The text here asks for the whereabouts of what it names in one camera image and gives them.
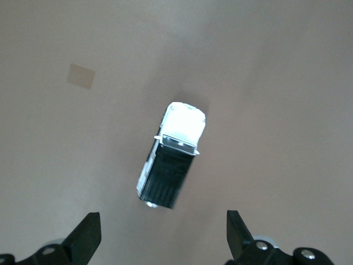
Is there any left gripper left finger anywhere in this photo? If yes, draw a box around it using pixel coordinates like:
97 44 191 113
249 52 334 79
0 211 102 265

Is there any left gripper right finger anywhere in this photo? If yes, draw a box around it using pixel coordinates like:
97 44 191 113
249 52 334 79
224 210 336 265

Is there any white toy jeep black roof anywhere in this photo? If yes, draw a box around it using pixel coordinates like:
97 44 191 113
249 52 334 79
135 101 207 210

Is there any brown tape square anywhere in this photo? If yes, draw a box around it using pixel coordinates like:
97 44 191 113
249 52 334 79
66 63 96 91

